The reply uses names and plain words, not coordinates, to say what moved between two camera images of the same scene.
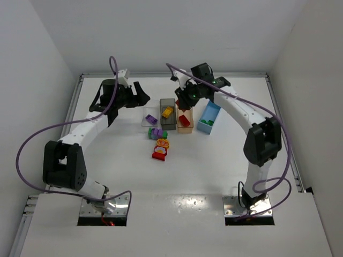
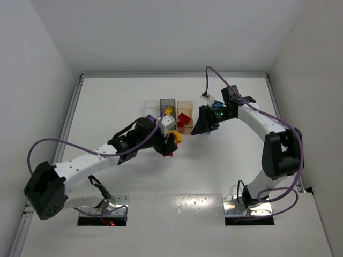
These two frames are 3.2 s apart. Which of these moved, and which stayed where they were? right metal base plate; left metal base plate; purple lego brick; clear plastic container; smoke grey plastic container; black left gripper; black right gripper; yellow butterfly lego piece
Moved: yellow butterfly lego piece; black left gripper; black right gripper
Stayed: right metal base plate; left metal base plate; smoke grey plastic container; purple lego brick; clear plastic container
